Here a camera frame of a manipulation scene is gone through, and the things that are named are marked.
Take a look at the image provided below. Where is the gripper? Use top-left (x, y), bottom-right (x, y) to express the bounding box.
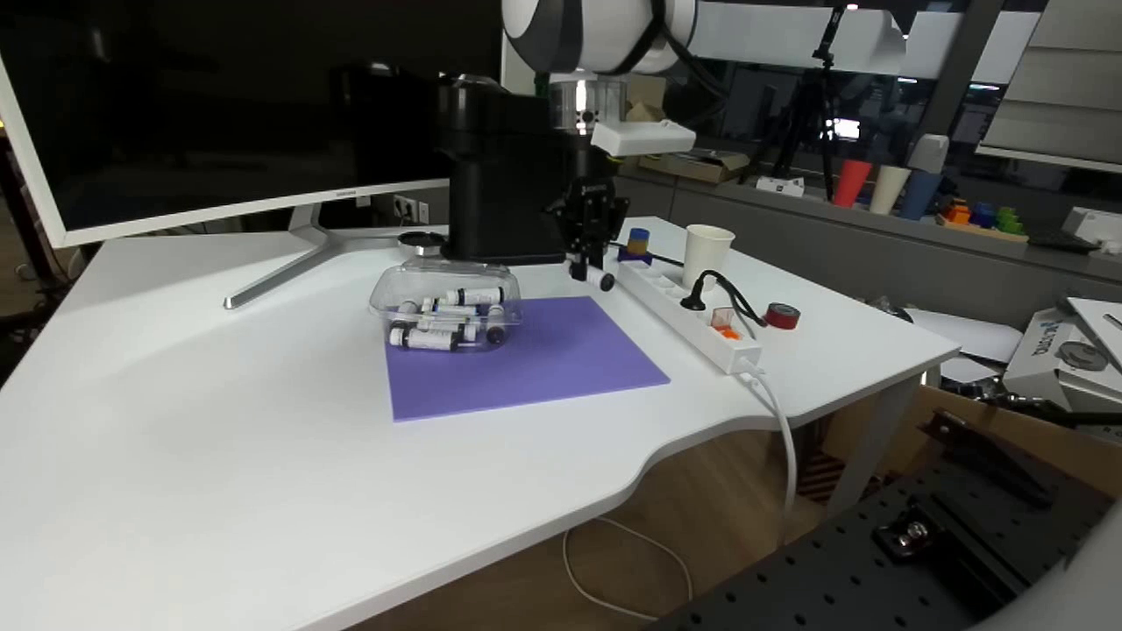
top-left (547, 147), bottom-right (631, 283)

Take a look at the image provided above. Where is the flat cardboard box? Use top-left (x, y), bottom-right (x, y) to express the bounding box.
top-left (637, 148), bottom-right (751, 184)

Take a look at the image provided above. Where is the clear plastic box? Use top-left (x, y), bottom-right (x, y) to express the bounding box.
top-left (368, 259), bottom-right (524, 354)

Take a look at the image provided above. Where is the brown cardboard box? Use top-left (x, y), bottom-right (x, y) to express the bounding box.
top-left (822, 384), bottom-right (1122, 502)

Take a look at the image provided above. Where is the white power strip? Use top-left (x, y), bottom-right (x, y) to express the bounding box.
top-left (614, 258), bottom-right (763, 376)

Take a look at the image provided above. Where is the purple mat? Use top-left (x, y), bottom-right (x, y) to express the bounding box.
top-left (384, 295), bottom-right (672, 424)

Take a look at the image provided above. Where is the white paper cup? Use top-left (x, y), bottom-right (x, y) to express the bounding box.
top-left (682, 224), bottom-right (736, 291)

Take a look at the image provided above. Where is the black coffee machine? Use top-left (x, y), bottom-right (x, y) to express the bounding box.
top-left (398, 74), bottom-right (575, 266)

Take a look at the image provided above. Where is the red cup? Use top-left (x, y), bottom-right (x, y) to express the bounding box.
top-left (831, 159), bottom-right (874, 209)

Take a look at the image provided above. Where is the cream cup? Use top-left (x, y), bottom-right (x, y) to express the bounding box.
top-left (869, 164), bottom-right (913, 216)

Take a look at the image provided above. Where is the blue cup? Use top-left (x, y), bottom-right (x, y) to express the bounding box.
top-left (898, 170), bottom-right (944, 221)

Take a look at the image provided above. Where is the tray of toy blocks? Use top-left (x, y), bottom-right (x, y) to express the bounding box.
top-left (935, 199), bottom-right (1029, 244)

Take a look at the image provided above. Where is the white computer monitor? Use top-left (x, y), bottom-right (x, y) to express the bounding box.
top-left (0, 0), bottom-right (505, 310)

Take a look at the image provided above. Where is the stack of white boxes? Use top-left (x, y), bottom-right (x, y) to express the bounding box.
top-left (1002, 296), bottom-right (1122, 415)

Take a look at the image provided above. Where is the window blind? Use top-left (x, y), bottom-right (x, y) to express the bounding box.
top-left (976, 0), bottom-right (1122, 174)

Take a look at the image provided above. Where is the black plug with cable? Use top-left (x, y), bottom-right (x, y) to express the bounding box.
top-left (678, 269), bottom-right (769, 330)

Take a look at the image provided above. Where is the camera on tripod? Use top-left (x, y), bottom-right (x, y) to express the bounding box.
top-left (743, 0), bottom-right (847, 201)

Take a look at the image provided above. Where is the white cable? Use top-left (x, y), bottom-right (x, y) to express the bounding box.
top-left (561, 366), bottom-right (799, 623)

